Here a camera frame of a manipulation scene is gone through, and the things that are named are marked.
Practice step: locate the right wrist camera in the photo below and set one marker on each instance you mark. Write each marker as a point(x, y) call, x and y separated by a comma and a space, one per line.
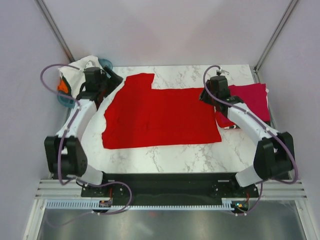
point(219, 85)

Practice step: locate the teal plastic basket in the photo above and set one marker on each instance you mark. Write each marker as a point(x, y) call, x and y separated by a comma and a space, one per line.
point(69, 103)

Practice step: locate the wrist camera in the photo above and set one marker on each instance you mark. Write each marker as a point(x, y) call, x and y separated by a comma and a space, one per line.
point(93, 76)
point(219, 85)

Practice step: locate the white t-shirt in basket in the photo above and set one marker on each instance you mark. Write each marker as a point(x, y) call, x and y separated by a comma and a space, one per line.
point(76, 77)

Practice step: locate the red t-shirt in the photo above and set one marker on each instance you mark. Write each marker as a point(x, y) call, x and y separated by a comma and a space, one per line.
point(221, 120)
point(140, 116)

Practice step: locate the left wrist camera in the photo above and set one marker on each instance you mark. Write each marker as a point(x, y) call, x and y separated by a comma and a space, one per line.
point(93, 76)

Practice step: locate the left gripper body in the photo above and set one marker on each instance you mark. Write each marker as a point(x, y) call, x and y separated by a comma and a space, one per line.
point(107, 85)

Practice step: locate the right aluminium frame post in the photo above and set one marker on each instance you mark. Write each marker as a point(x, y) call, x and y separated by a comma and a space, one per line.
point(276, 33)

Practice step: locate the folded magenta t-shirt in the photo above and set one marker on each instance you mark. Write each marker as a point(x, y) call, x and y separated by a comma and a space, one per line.
point(255, 100)

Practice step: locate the folded red t-shirt in stack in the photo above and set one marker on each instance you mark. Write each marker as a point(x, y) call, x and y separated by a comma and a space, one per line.
point(221, 120)

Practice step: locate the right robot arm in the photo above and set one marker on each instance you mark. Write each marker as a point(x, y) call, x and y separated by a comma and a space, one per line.
point(274, 153)

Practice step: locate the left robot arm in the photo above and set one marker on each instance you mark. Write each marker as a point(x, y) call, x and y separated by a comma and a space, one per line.
point(65, 155)

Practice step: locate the dark green garment in basket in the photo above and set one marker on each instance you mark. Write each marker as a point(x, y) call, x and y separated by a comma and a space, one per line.
point(68, 85)

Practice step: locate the white slotted cable duct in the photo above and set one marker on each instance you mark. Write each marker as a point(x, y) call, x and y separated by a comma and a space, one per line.
point(87, 204)

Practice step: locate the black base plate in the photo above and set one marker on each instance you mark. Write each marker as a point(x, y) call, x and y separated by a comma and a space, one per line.
point(169, 188)

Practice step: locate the orange garment in basket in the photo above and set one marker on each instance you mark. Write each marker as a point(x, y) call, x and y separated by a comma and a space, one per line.
point(62, 87)

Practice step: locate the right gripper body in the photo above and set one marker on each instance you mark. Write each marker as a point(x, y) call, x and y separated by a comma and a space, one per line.
point(206, 98)

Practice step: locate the aluminium frame post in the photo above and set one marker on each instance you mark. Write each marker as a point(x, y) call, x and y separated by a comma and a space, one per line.
point(276, 33)
point(55, 29)

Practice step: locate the left aluminium frame post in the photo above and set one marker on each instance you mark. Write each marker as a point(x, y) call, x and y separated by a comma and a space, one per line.
point(55, 29)

